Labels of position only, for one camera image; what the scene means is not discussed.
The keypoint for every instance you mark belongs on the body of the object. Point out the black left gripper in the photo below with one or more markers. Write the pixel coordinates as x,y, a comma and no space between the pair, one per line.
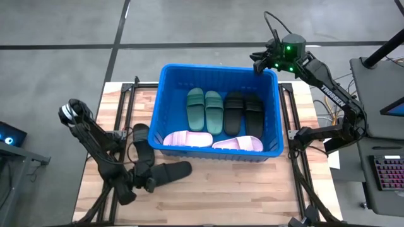
137,179

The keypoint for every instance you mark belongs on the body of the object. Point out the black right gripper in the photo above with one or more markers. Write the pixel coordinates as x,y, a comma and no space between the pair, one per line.
273,60

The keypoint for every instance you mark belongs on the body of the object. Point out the black slide sandal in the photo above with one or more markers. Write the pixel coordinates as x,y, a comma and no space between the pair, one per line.
254,116
172,171
233,115
143,148

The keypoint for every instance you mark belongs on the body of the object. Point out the pink slide sandal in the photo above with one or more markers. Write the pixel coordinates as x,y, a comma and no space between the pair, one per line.
187,139
238,144

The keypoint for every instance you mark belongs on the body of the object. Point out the green slide sandal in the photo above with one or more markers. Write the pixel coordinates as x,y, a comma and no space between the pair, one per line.
214,113
195,110

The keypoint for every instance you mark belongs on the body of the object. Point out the blue plastic bin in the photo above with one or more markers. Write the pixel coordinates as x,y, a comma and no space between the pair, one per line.
176,104

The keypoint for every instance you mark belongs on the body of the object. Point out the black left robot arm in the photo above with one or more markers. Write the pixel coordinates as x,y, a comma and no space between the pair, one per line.
98,151

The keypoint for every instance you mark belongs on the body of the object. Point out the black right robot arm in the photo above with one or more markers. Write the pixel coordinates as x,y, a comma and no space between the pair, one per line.
331,91

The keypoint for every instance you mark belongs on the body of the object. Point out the white paper sheet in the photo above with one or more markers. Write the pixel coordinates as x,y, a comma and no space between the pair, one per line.
334,160

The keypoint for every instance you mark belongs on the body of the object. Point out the black pole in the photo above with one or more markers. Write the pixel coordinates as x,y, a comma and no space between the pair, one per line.
383,48

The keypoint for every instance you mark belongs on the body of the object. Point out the grey desk with pole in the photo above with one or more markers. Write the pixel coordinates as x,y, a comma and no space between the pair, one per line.
378,101

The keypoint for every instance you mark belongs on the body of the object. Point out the dark grey side table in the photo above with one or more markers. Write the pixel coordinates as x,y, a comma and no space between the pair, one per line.
15,154

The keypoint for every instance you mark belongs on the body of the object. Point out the tilted screen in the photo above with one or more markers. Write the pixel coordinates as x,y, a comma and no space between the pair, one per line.
396,108

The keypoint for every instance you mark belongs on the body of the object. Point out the black device with blue light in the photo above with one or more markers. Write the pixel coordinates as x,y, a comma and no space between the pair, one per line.
12,134

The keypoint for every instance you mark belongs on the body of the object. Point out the grey keyboard desk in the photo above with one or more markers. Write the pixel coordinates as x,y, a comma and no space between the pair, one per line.
366,189

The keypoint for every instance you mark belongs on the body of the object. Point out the backlit keyboard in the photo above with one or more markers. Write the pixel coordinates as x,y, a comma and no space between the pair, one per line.
389,173

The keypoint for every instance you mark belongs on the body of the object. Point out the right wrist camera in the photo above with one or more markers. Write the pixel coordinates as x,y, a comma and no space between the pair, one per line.
272,45

